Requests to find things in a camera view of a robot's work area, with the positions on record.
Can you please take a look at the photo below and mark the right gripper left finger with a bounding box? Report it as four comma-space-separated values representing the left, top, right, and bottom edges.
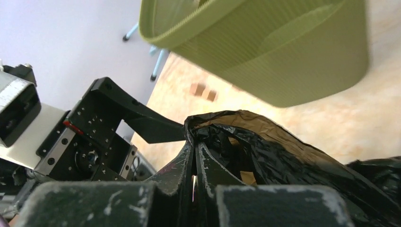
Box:
16, 143, 194, 227

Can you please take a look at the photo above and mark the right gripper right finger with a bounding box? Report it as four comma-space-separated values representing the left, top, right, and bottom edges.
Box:
195, 143, 353, 227

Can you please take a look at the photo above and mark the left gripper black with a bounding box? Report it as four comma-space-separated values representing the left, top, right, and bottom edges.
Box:
33, 77, 185, 182

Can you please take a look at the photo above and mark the black trash bag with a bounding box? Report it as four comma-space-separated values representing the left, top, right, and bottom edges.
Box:
184, 110, 401, 227

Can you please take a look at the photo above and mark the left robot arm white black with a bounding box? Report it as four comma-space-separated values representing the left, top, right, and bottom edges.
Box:
0, 65, 185, 219

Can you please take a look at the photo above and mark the green mesh trash bin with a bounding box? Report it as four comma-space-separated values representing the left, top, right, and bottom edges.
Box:
139, 0, 369, 107

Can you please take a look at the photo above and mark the small wooden cube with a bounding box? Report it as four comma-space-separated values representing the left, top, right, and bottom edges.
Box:
189, 83, 206, 96
206, 90, 217, 102

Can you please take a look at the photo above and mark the light blue tripod stand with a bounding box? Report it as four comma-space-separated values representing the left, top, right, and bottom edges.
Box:
122, 22, 170, 83

